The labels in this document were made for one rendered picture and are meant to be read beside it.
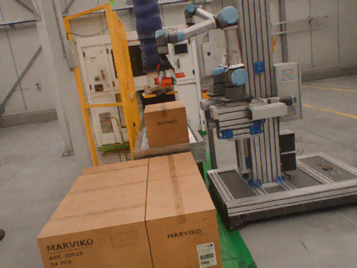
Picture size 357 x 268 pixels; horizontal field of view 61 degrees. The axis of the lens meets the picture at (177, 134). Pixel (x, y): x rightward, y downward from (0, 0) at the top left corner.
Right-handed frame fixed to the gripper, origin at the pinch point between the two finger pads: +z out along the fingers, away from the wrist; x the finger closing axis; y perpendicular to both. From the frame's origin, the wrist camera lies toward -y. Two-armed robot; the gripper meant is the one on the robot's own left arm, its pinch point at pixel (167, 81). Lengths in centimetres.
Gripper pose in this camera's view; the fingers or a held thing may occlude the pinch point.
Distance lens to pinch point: 219.1
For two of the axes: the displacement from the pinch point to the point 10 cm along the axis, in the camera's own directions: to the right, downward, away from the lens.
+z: 1.3, 9.7, 2.3
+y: -1.8, -2.0, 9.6
